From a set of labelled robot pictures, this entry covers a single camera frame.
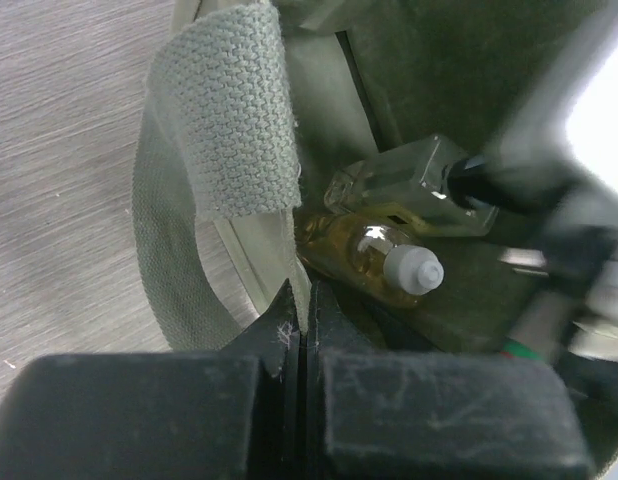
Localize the olive green canvas bag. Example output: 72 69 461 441
128 0 618 466

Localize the amber liquid bottle white cap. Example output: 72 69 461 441
294 214 445 309

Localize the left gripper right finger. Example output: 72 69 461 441
303 282 595 479

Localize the clear square bottle grey cap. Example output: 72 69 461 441
324 134 498 237

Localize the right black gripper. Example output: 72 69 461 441
449 1 618 410

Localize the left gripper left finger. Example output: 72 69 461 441
0 285 300 479

